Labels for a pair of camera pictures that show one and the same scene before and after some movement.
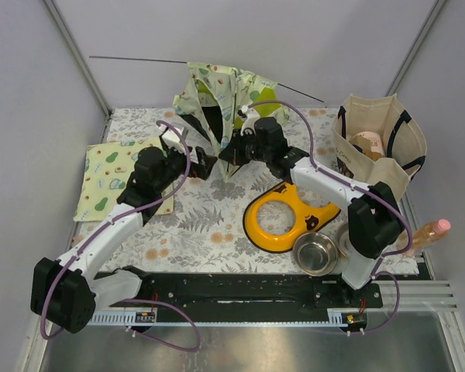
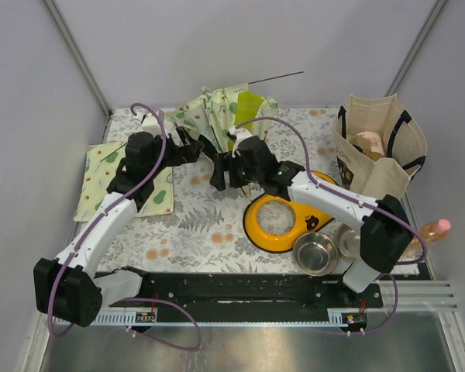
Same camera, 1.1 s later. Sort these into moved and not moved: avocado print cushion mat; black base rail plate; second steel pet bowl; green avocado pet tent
Moved: green avocado pet tent
Not moved: avocado print cushion mat; second steel pet bowl; black base rail plate
